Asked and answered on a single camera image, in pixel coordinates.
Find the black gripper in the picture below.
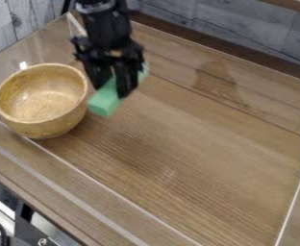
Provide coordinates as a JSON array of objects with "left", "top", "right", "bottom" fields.
[{"left": 70, "top": 9, "right": 145, "bottom": 98}]

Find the green rectangular stick block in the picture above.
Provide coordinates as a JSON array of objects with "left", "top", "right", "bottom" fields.
[{"left": 86, "top": 62, "right": 150, "bottom": 117}]

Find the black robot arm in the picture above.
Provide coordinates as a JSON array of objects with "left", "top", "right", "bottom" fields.
[{"left": 70, "top": 0, "right": 145, "bottom": 98}]

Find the wooden bowl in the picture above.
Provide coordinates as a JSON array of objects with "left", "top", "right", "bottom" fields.
[{"left": 0, "top": 63, "right": 87, "bottom": 139}]

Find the clear acrylic corner bracket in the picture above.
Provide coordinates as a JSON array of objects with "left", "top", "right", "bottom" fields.
[{"left": 66, "top": 12, "right": 86, "bottom": 37}]

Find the black table frame bracket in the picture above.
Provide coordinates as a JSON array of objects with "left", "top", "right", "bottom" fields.
[{"left": 14, "top": 202, "right": 58, "bottom": 246}]

